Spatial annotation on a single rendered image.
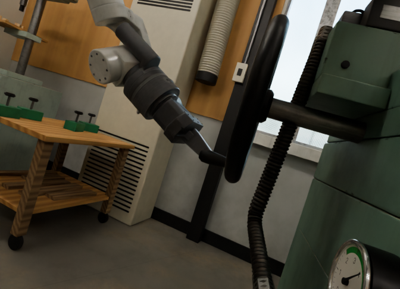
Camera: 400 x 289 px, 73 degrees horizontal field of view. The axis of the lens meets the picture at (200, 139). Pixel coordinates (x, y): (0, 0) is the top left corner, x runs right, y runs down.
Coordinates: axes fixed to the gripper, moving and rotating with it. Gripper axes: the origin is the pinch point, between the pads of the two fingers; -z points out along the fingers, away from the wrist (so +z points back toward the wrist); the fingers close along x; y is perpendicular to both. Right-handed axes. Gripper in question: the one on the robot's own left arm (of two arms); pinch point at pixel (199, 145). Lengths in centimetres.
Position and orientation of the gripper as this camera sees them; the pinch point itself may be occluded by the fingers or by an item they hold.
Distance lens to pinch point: 50.8
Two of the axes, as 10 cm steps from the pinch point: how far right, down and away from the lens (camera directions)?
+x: -2.0, -0.3, -9.8
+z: -6.6, -7.4, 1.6
